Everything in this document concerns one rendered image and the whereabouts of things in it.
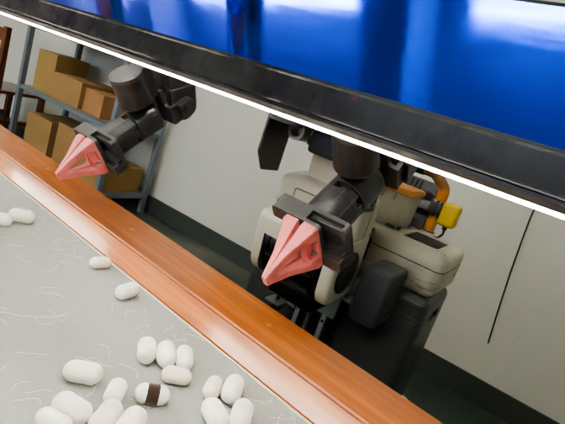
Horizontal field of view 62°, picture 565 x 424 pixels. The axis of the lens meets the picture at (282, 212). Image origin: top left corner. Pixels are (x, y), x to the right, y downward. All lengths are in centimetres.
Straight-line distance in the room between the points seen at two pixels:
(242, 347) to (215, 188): 250
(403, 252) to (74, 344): 89
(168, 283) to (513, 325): 195
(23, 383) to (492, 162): 43
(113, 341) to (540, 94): 49
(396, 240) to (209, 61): 106
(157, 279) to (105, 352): 17
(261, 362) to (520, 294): 191
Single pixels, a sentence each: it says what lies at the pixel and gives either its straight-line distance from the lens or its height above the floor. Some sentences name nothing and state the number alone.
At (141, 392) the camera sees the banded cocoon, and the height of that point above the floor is 75.
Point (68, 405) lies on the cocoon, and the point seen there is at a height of 76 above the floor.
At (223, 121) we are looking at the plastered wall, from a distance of 305.
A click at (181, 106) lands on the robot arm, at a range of 89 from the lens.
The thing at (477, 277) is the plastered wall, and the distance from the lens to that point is 240.
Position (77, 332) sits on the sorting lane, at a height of 74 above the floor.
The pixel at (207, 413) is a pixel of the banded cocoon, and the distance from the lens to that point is 48.
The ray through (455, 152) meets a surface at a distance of 17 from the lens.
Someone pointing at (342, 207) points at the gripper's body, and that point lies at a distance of 56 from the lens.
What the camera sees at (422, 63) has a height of 108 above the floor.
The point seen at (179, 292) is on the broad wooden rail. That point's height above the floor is 76.
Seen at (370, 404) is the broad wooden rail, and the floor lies 76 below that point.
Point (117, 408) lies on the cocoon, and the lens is 46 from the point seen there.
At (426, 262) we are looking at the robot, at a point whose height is 78.
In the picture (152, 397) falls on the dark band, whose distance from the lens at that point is 48.
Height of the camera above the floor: 105
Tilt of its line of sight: 13 degrees down
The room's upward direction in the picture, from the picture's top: 19 degrees clockwise
